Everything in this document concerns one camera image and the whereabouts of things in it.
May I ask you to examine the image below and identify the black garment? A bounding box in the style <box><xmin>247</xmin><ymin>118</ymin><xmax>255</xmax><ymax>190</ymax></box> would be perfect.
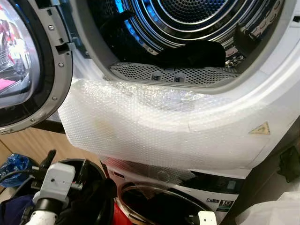
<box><xmin>155</xmin><ymin>40</ymin><xmax>226</xmax><ymax>68</ymax></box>
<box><xmin>56</xmin><ymin>177</ymin><xmax>118</xmax><ymax>225</ymax></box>

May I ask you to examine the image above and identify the white washing machine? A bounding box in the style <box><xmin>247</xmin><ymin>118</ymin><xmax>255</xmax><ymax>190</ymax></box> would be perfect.
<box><xmin>101</xmin><ymin>157</ymin><xmax>251</xmax><ymax>225</ymax></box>

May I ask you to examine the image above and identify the black round laundry basket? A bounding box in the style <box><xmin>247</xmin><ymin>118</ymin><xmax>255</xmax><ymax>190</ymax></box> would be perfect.
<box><xmin>59</xmin><ymin>158</ymin><xmax>107</xmax><ymax>225</ymax></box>

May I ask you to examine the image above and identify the blue plastic bag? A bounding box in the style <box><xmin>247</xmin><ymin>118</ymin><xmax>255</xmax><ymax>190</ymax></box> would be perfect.
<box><xmin>0</xmin><ymin>153</ymin><xmax>32</xmax><ymax>188</ymax></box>

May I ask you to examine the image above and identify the dark blue garment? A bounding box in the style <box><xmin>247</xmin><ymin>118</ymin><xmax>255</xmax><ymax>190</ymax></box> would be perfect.
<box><xmin>0</xmin><ymin>194</ymin><xmax>34</xmax><ymax>225</ymax></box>

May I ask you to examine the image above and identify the red plastic container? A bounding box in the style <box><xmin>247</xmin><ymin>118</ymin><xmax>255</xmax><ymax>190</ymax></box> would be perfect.
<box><xmin>112</xmin><ymin>199</ymin><xmax>134</xmax><ymax>225</ymax></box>

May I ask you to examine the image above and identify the white plastic bag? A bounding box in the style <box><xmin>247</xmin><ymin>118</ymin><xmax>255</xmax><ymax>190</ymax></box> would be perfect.
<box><xmin>234</xmin><ymin>187</ymin><xmax>300</xmax><ymax>225</ymax></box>

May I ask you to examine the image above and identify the yellow triangle warning sticker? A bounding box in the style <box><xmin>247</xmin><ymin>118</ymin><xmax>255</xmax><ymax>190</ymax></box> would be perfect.
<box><xmin>249</xmin><ymin>121</ymin><xmax>271</xmax><ymax>135</ymax></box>

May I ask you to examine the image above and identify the clear bubble wrap sheet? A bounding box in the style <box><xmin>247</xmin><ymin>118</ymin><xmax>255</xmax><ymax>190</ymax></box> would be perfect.
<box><xmin>57</xmin><ymin>77</ymin><xmax>272</xmax><ymax>186</ymax></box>

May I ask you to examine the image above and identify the chrome ringed washer door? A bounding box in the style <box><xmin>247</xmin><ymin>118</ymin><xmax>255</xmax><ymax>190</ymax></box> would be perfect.
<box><xmin>116</xmin><ymin>182</ymin><xmax>218</xmax><ymax>225</ymax></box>

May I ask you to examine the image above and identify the round grey dryer door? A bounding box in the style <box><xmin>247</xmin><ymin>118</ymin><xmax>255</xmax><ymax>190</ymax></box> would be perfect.
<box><xmin>0</xmin><ymin>0</ymin><xmax>75</xmax><ymax>135</ymax></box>

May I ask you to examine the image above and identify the white tumble dryer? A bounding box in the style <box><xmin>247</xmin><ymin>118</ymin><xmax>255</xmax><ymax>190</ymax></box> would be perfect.
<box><xmin>56</xmin><ymin>0</ymin><xmax>300</xmax><ymax>172</ymax></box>

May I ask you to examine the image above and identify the washer warranty label sticker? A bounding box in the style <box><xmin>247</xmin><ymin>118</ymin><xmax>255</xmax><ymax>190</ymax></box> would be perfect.
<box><xmin>206</xmin><ymin>197</ymin><xmax>235</xmax><ymax>214</ymax></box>

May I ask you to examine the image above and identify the grey mesh lint filter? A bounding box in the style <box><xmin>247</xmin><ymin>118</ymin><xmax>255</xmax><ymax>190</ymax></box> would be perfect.
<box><xmin>109</xmin><ymin>62</ymin><xmax>240</xmax><ymax>86</ymax></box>

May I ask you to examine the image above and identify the black garment in drum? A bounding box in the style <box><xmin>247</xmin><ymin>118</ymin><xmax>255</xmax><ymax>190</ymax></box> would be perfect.
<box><xmin>155</xmin><ymin>40</ymin><xmax>226</xmax><ymax>68</ymax></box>

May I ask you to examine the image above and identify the steel dryer drum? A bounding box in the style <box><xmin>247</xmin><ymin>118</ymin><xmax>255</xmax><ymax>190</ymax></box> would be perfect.
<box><xmin>87</xmin><ymin>0</ymin><xmax>286</xmax><ymax>71</ymax></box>

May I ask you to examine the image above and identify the black metal bracket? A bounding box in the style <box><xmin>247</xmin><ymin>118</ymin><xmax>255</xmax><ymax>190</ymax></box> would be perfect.
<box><xmin>277</xmin><ymin>146</ymin><xmax>300</xmax><ymax>183</ymax></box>

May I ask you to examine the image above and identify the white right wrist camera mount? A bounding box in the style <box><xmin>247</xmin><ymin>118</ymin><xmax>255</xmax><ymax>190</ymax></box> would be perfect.
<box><xmin>198</xmin><ymin>211</ymin><xmax>218</xmax><ymax>225</ymax></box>

